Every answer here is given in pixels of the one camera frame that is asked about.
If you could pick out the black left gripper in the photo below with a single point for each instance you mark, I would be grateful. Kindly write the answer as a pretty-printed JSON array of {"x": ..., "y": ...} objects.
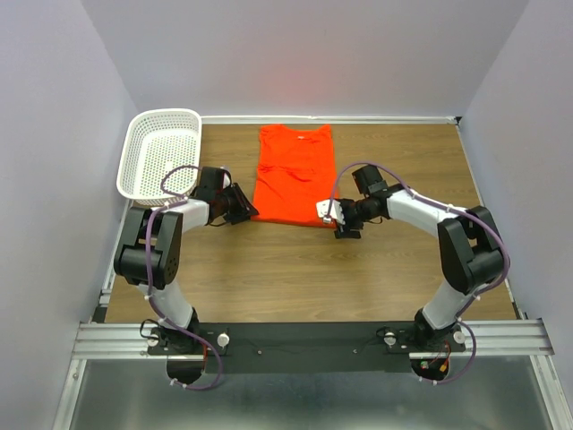
[{"x": 244, "y": 209}]

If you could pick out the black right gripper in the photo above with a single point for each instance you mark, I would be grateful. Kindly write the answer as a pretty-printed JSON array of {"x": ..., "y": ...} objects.
[{"x": 343, "y": 231}]

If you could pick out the orange t shirt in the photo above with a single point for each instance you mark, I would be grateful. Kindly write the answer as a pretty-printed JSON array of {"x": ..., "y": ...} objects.
[{"x": 296, "y": 169}]

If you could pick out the white perforated plastic basket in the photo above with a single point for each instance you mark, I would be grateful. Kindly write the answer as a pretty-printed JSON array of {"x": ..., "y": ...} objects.
[{"x": 160, "y": 156}]

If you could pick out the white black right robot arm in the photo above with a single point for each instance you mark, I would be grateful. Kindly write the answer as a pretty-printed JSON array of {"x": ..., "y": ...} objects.
[{"x": 473, "y": 257}]

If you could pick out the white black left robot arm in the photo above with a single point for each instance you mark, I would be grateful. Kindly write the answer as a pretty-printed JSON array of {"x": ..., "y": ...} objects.
[{"x": 148, "y": 253}]

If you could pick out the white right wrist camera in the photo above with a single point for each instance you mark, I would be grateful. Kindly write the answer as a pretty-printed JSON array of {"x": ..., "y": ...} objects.
[{"x": 331, "y": 211}]

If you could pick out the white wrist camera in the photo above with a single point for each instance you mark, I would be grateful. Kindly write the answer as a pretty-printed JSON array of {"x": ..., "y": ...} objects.
[
  {"x": 331, "y": 211},
  {"x": 227, "y": 177}
]

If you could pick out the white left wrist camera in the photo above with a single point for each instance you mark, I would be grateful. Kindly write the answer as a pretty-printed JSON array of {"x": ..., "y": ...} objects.
[{"x": 227, "y": 177}]

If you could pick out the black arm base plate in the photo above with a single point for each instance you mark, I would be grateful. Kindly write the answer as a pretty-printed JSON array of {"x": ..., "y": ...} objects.
[{"x": 243, "y": 362}]

